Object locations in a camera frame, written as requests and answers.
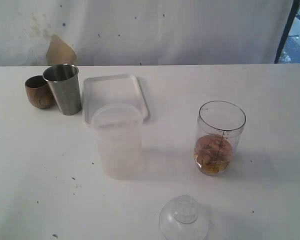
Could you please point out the translucent plastic container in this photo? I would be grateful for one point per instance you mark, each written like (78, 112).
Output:
(117, 128)

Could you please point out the clear plastic dome lid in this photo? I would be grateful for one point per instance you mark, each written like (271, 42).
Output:
(183, 218)

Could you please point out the white rectangular tray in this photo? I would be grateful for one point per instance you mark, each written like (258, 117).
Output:
(104, 90)

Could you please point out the stainless steel cup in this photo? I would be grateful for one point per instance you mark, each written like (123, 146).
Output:
(64, 85)

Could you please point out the clear measuring beaker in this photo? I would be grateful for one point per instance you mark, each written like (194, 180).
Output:
(222, 118)

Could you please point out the brown wooden cup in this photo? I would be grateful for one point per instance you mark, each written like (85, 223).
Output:
(39, 93)

